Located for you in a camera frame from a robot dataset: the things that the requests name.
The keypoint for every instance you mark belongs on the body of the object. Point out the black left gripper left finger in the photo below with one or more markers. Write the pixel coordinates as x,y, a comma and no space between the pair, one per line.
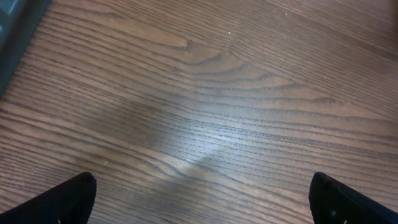
70,202

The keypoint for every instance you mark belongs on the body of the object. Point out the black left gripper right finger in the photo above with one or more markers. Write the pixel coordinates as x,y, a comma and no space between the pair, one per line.
334,202

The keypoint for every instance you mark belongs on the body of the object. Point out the grey plastic mesh basket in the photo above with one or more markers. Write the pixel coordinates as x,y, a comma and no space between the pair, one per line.
19,20

